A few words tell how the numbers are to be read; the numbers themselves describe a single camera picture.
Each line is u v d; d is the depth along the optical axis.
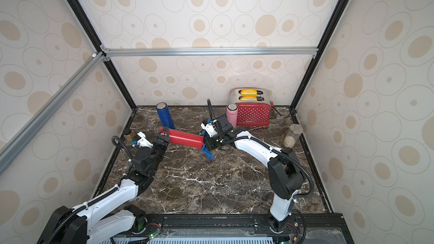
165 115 0.95
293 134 0.90
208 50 0.99
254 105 0.97
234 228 0.73
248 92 1.00
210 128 0.78
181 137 0.78
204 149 0.82
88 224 0.42
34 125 0.57
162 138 0.71
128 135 0.94
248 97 0.97
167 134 0.75
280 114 1.16
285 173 0.46
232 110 0.90
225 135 0.65
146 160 0.59
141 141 0.71
